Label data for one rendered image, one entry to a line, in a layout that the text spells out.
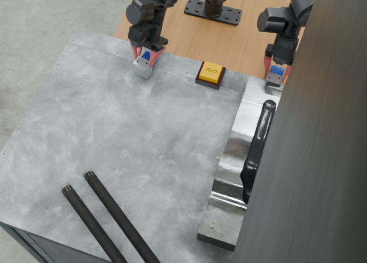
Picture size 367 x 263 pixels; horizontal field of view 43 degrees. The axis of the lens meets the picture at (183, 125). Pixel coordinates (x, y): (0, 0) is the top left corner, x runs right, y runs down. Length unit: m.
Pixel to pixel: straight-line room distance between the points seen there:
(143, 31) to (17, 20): 1.63
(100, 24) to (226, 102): 1.45
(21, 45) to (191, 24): 1.34
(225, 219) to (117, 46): 0.71
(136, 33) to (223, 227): 0.59
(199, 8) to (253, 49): 0.25
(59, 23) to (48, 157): 1.51
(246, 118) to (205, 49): 0.35
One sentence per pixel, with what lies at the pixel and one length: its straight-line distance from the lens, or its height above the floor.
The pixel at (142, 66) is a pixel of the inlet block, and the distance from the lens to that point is 1.47.
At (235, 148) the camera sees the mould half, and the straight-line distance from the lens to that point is 1.26.
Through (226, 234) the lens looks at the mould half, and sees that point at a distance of 1.22.
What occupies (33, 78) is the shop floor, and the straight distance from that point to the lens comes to 2.61.
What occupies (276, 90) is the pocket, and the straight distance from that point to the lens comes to 1.43.
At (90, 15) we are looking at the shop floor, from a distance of 2.83.
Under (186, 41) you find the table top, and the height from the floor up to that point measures 0.80.
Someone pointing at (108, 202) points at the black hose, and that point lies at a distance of 1.26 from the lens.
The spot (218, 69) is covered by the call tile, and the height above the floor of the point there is 0.84.
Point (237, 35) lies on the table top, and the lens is 1.64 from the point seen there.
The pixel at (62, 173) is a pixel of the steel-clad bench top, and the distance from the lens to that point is 1.38.
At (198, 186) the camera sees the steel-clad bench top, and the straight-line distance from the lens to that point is 1.33.
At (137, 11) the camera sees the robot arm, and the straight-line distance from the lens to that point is 1.34.
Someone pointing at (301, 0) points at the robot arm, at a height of 1.09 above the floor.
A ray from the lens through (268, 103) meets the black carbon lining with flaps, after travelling 1.38.
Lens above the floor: 2.03
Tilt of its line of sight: 60 degrees down
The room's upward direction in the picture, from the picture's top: 1 degrees clockwise
